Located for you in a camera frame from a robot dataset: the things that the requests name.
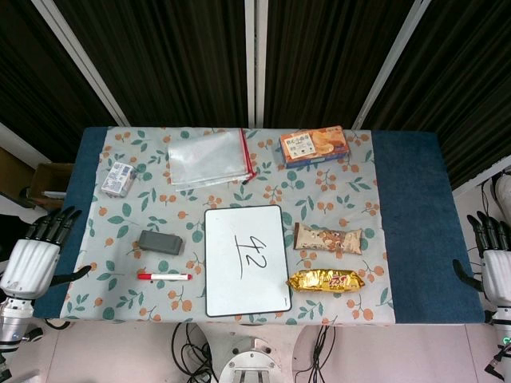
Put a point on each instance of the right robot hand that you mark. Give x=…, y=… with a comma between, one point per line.
x=497, y=271

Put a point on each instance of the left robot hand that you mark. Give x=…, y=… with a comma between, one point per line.
x=30, y=265

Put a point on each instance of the grey board eraser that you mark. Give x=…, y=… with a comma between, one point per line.
x=159, y=243

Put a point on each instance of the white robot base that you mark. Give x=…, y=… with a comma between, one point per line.
x=249, y=363

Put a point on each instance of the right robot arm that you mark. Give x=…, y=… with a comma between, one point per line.
x=504, y=323

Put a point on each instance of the brown cardboard box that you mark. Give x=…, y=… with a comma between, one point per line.
x=50, y=179

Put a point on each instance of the blue table cover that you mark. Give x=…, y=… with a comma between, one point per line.
x=419, y=219

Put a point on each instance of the small white milk carton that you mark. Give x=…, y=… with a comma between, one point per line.
x=117, y=179

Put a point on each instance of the red white marker pen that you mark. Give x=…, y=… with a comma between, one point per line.
x=167, y=276

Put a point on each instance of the gold foil biscuit packet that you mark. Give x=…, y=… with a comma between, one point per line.
x=325, y=281

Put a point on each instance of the brown snack packet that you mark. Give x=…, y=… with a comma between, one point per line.
x=327, y=238

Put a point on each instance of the floral tablecloth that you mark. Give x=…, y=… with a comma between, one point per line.
x=319, y=191

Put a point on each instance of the clear zip pouch red zipper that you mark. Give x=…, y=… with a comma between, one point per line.
x=205, y=157

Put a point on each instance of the orange blue biscuit box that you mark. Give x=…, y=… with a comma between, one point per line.
x=313, y=147

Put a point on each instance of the black curtain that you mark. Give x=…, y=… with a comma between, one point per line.
x=167, y=60

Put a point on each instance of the white frame post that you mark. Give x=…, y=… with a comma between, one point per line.
x=80, y=60
x=389, y=64
x=255, y=60

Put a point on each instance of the white whiteboard black frame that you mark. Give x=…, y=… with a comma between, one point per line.
x=247, y=287

